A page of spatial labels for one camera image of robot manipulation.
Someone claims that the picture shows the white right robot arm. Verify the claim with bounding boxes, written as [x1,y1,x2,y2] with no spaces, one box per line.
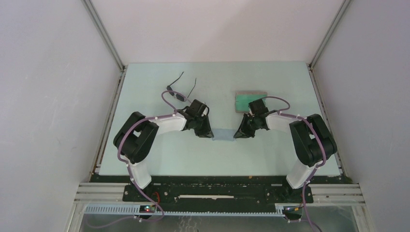
[234,98,337,202]

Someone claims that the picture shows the black round sunglasses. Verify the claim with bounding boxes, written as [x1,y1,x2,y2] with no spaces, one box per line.
[166,71,197,102]

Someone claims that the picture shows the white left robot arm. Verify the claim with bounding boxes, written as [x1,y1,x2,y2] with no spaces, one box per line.
[113,100,214,201]

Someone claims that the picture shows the light blue cleaning cloth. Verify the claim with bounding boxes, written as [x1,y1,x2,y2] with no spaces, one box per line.
[212,129,236,142]

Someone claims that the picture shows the right aluminium frame post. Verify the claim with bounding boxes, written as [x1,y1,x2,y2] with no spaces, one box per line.
[308,0,353,70]

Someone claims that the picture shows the aluminium frame post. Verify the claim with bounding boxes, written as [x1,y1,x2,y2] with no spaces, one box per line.
[81,0,126,72]
[308,0,353,70]

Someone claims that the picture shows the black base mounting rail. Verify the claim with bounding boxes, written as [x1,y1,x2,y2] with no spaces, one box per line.
[122,176,313,213]

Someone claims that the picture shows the left aluminium frame post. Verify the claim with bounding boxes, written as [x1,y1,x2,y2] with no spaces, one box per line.
[81,0,126,72]

